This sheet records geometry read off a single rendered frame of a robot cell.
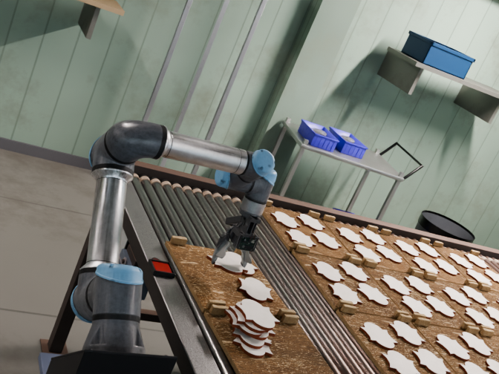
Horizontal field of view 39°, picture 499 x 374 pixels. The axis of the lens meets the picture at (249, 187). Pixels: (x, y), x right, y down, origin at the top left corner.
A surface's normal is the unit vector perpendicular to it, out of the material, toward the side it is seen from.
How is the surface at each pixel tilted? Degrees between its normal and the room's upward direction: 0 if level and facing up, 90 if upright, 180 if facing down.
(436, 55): 90
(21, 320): 0
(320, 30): 90
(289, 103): 90
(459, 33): 90
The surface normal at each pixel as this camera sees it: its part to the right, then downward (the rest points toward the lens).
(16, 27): 0.33, 0.44
